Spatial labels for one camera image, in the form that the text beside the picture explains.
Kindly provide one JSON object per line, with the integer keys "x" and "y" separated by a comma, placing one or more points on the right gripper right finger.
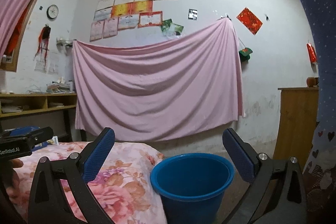
{"x": 276, "y": 192}

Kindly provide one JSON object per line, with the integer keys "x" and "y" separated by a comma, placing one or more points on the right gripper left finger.
{"x": 60, "y": 191}

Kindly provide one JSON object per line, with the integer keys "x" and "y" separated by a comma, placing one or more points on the blue starry sleeve forearm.
{"x": 319, "y": 170}

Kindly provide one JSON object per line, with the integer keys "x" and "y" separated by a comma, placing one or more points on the person left hand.
{"x": 10, "y": 177}

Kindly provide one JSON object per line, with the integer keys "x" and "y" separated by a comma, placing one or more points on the blue cardboard box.
{"x": 38, "y": 134}

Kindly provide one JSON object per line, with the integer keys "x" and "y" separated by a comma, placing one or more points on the wooden shelf desk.
{"x": 14, "y": 106}

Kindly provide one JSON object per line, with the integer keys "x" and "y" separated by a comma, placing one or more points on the stack of books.
{"x": 61, "y": 86}

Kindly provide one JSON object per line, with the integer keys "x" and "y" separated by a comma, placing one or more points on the floral pink quilt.
{"x": 122, "y": 186}

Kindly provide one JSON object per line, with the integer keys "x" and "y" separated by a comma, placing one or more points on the wooden cabinet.
{"x": 298, "y": 120}

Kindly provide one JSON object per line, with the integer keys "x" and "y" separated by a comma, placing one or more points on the blue plastic bucket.
{"x": 192, "y": 186}

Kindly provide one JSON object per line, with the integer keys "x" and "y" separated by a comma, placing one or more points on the green red hanging ornament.
{"x": 245, "y": 54}

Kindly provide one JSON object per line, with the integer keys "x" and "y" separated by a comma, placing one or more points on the red hanging bag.
{"x": 311, "y": 53}

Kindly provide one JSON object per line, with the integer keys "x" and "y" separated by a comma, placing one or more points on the pink hanging sheet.
{"x": 162, "y": 91}

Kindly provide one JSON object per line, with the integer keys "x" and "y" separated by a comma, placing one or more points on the green photo poster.
{"x": 169, "y": 28}

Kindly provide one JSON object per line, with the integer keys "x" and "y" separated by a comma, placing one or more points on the small black white photo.
{"x": 192, "y": 14}

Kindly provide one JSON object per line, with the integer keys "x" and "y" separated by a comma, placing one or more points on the red tassel wall ornament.
{"x": 43, "y": 41}

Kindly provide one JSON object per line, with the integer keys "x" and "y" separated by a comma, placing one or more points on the round wall clock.
{"x": 52, "y": 12}

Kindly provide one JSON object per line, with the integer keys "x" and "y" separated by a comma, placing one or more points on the red paper wall decoration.
{"x": 249, "y": 20}

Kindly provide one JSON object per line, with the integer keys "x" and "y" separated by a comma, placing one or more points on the certificates on wall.
{"x": 113, "y": 16}

